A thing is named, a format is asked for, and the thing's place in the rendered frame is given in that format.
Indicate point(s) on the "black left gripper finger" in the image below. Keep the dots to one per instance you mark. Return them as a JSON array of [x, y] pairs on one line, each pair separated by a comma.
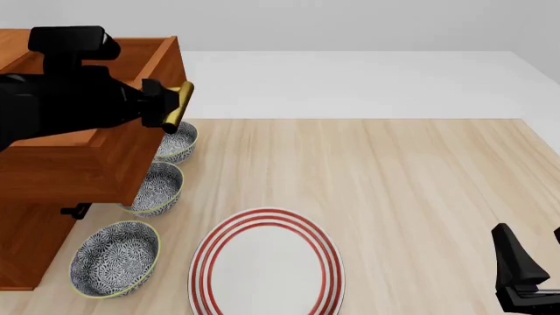
[[158, 113], [157, 88]]

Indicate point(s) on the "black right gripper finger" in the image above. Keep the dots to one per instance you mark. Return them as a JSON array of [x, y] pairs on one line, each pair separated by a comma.
[[516, 259], [557, 234]]

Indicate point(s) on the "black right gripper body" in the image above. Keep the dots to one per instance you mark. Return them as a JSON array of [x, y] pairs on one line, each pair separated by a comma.
[[531, 300]]

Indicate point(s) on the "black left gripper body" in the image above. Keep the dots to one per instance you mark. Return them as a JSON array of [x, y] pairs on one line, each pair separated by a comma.
[[133, 105]]

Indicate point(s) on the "wooden cabinet drawer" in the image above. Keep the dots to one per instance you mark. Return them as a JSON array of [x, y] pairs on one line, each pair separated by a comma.
[[65, 170]]

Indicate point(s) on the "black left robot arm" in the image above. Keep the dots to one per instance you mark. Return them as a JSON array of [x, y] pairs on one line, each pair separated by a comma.
[[52, 105]]

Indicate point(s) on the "wooden cabinet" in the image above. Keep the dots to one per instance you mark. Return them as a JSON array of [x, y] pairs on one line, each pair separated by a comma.
[[30, 243]]

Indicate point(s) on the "patterned black and white bowl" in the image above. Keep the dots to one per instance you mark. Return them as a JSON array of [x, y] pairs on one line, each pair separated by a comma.
[[181, 141], [114, 259], [157, 190]]

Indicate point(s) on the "white plate with red rings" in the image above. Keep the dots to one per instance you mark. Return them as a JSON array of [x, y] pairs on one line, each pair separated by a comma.
[[267, 272]]

